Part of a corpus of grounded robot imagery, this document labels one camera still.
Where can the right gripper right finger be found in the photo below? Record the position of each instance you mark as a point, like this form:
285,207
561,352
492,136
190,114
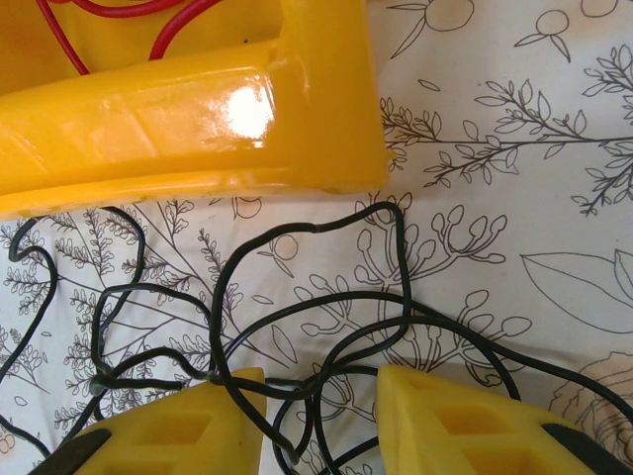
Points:
445,435

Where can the yellow plastic bin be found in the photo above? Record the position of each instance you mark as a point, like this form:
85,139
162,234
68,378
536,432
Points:
173,123

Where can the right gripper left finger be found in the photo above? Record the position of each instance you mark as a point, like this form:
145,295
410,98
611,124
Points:
198,430

